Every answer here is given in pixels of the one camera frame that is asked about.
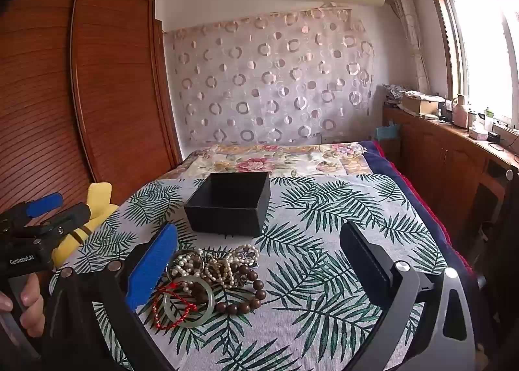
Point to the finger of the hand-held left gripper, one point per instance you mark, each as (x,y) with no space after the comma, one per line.
(44,202)
(73,215)

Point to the pink thermos jug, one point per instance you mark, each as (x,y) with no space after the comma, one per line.
(461,113)

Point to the long wooden cabinet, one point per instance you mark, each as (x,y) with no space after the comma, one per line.
(438,160)

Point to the patterned cloth pile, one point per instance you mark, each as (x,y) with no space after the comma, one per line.
(392,92)

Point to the pale jade bangle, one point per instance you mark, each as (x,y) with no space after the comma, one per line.
(189,323)

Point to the floral blanket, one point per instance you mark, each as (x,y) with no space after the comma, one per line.
(251,162)

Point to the cardboard box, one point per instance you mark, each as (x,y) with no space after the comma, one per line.
(417,105)

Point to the circle patterned curtain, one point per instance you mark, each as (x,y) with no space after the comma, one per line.
(263,83)

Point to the black box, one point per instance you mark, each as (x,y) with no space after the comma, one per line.
(227,217)

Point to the wooden wardrobe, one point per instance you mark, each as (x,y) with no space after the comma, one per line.
(101,91)

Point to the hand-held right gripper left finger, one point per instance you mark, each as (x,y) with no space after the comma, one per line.
(154,265)

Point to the beige window curtain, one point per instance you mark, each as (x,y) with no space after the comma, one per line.
(409,30)

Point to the teal tissue pack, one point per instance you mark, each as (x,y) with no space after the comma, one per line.
(387,132)

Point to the leaf print cloth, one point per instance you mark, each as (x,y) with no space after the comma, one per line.
(316,314)

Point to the blue blanket with red edge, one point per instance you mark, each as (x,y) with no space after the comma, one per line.
(389,168)

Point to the yellow plush toy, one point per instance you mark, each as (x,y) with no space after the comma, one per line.
(99,196)

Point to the window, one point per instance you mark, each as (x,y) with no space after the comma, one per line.
(478,50)

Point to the person's left hand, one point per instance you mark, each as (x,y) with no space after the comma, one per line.
(32,302)

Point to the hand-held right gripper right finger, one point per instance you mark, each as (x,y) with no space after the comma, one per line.
(363,255)

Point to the small white box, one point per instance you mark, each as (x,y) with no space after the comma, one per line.
(478,134)

